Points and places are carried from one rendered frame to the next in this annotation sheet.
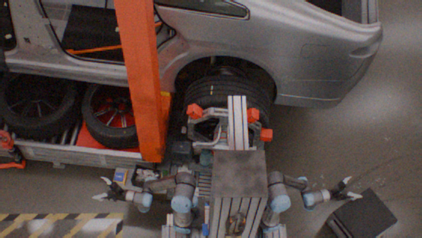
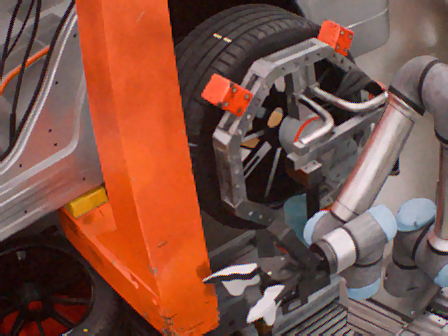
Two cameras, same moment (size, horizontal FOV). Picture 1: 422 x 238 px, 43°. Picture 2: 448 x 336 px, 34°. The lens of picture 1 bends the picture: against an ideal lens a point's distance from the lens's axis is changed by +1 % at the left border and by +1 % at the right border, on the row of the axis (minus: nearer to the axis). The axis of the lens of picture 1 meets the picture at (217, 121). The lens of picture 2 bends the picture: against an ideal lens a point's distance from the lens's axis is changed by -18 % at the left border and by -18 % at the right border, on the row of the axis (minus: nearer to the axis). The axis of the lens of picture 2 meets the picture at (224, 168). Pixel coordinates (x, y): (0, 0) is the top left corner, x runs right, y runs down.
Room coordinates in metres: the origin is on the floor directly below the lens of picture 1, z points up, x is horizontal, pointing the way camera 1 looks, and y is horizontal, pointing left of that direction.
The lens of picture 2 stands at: (0.43, 1.22, 2.18)
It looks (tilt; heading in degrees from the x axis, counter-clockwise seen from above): 36 degrees down; 327
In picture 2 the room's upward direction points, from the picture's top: 8 degrees counter-clockwise
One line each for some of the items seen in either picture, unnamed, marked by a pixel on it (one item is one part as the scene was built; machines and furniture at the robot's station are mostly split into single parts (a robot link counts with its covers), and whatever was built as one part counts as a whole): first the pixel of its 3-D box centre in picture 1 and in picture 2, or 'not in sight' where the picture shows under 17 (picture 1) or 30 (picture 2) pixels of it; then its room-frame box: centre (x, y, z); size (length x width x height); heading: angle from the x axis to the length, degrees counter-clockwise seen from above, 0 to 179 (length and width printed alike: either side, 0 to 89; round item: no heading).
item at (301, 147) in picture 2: (209, 132); (299, 109); (1.82, 0.05, 1.03); 0.19 x 0.18 x 0.11; 179
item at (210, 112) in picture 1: (224, 130); (302, 134); (1.94, -0.05, 0.85); 0.54 x 0.07 x 0.54; 89
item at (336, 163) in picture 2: (222, 138); (319, 144); (1.87, -0.05, 0.85); 0.21 x 0.14 x 0.14; 179
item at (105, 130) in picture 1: (122, 109); (40, 315); (2.31, 0.82, 0.39); 0.66 x 0.66 x 0.24
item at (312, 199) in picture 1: (313, 198); not in sight; (1.31, -0.64, 1.21); 0.11 x 0.08 x 0.09; 110
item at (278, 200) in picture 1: (273, 209); not in sight; (1.22, -0.40, 1.19); 0.15 x 0.12 x 0.55; 20
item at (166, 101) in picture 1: (159, 105); (107, 223); (2.20, 0.48, 0.69); 0.52 x 0.17 x 0.35; 179
